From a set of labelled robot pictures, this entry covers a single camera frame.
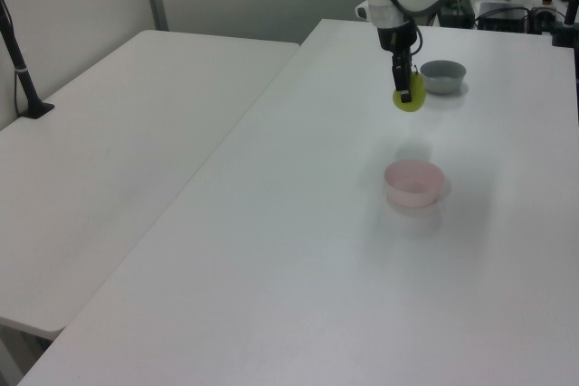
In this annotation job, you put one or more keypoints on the dark device with green parts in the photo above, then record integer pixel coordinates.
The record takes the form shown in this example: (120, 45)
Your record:
(458, 11)

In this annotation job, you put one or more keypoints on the yellow-green pear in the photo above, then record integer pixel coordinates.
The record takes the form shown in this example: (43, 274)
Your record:
(417, 96)

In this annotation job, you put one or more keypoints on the pink bowl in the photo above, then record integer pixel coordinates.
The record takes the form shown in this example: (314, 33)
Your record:
(414, 187)

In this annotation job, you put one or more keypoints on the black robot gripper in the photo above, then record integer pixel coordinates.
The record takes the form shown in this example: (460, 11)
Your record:
(397, 38)

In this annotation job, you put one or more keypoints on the black clamped camera stand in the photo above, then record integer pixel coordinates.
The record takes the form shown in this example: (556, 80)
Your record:
(566, 20)

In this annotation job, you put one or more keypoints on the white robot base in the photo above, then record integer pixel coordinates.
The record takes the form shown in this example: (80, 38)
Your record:
(362, 10)

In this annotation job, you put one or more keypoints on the black electronics box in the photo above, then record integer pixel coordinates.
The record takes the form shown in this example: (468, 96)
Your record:
(502, 17)

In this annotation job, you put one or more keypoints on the white side table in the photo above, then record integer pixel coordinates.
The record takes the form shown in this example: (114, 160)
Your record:
(113, 155)

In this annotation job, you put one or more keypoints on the grey bowl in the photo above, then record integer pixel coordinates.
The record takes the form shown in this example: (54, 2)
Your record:
(443, 78)

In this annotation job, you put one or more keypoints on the black camera pole with base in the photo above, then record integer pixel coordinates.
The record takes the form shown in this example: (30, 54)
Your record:
(22, 78)

